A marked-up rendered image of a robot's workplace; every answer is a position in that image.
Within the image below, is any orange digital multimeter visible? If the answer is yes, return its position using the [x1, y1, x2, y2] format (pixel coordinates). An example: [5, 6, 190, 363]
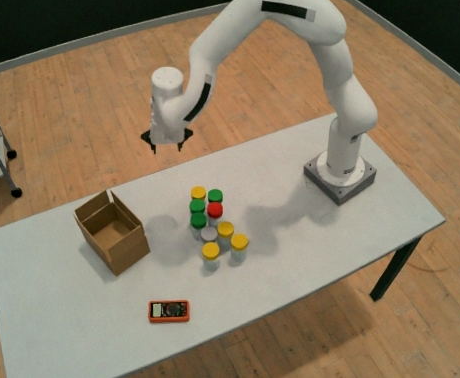
[148, 300, 190, 323]

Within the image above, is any glass bottle with green cap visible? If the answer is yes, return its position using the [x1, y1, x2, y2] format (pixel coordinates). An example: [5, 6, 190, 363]
[190, 212, 207, 241]
[208, 189, 223, 207]
[189, 199, 206, 217]

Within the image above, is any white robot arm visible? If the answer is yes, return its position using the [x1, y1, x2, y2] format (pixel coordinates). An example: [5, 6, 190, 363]
[150, 0, 378, 187]

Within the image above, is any red-capped bottle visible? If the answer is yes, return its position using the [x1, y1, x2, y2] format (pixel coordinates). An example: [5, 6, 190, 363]
[207, 202, 223, 230]

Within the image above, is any glass bottle with grey cap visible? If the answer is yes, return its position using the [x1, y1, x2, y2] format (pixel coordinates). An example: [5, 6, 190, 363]
[201, 227, 218, 248]

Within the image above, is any glass bottle with yellow cap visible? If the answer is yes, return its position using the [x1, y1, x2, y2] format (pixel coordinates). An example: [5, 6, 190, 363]
[191, 186, 207, 211]
[217, 221, 234, 250]
[231, 234, 248, 263]
[202, 243, 220, 272]

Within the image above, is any open brown cardboard box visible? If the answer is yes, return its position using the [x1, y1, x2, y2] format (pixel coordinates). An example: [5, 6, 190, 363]
[73, 192, 150, 277]

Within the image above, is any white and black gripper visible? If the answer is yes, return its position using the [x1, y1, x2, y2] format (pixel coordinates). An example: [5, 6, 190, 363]
[140, 117, 193, 154]

